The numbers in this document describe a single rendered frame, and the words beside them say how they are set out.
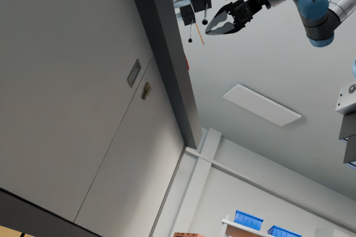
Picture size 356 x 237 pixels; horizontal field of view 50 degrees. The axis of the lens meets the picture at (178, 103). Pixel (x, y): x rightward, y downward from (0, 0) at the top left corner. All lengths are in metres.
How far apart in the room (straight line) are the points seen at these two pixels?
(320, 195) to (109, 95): 9.06
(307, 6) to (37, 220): 0.84
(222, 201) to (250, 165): 1.08
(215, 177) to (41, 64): 7.92
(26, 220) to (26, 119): 0.16
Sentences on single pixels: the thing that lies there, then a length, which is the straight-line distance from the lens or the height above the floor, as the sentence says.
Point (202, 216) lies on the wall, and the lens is 8.21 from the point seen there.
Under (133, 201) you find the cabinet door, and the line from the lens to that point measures 1.03.
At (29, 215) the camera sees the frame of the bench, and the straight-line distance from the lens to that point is 0.63.
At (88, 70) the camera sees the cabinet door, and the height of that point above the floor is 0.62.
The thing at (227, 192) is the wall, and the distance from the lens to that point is 8.46.
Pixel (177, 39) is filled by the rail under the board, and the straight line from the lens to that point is 0.87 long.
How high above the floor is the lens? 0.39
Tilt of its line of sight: 23 degrees up
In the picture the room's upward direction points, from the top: 23 degrees clockwise
